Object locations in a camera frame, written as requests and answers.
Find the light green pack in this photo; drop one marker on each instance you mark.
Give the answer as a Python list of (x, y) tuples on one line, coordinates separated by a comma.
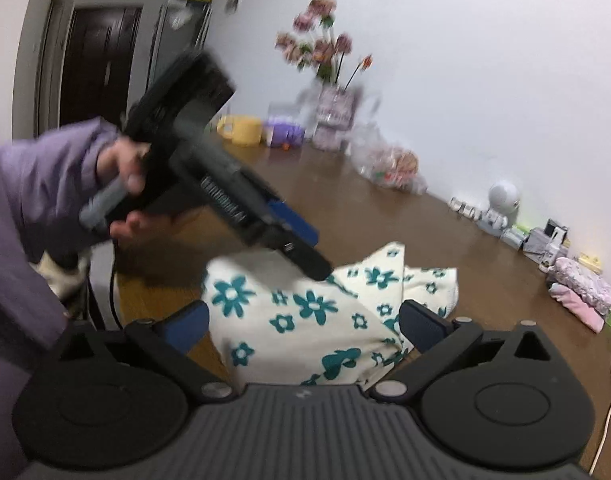
[(515, 236)]

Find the purple container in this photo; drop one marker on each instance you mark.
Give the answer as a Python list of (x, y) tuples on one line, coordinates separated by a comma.
[(284, 134)]

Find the white robot toy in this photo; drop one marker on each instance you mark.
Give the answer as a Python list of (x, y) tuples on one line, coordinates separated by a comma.
[(503, 200)]

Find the white teal floral garment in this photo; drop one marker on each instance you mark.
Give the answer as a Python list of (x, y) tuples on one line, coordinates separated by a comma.
[(305, 330)]

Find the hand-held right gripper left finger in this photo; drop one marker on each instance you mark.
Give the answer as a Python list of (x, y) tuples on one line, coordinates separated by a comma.
[(184, 329)]

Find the pink folded clothes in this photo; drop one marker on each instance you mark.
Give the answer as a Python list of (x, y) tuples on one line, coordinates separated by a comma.
[(580, 285)]

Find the grey refrigerator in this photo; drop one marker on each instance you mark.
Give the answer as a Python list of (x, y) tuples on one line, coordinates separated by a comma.
[(178, 42)]

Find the clear plastic snack bag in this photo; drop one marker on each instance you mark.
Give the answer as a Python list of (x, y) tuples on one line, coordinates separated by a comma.
[(393, 167)]

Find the person's left hand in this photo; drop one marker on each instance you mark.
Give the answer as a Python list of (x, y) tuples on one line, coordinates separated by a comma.
[(120, 165)]

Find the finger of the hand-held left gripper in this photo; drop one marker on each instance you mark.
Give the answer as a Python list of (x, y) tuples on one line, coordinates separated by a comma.
[(298, 225), (310, 262)]

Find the vase with pink flowers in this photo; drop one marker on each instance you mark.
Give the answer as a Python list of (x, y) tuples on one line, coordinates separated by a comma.
[(330, 105)]

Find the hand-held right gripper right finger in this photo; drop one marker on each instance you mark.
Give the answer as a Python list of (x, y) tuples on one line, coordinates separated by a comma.
[(420, 325)]

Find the yellow cup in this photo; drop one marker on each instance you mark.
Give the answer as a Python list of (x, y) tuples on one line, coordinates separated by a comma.
[(243, 131)]

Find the dark wooden door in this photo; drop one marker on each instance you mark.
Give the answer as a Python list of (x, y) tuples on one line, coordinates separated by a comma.
[(97, 65)]

